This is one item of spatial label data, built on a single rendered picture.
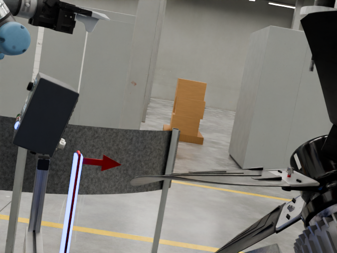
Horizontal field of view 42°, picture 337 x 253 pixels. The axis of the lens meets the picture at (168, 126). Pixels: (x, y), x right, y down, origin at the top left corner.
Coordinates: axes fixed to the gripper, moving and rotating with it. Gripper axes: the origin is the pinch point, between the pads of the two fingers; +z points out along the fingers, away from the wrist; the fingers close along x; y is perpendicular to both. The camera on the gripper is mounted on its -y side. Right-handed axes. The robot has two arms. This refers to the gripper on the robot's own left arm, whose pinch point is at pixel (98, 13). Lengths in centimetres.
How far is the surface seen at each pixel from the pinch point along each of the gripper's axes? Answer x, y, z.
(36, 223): 25, 54, -18
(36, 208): 23, 51, -18
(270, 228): 78, 28, 0
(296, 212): 81, 23, 2
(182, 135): -506, 203, 526
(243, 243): 74, 33, -1
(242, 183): 82, 16, -17
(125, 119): -279, 113, 217
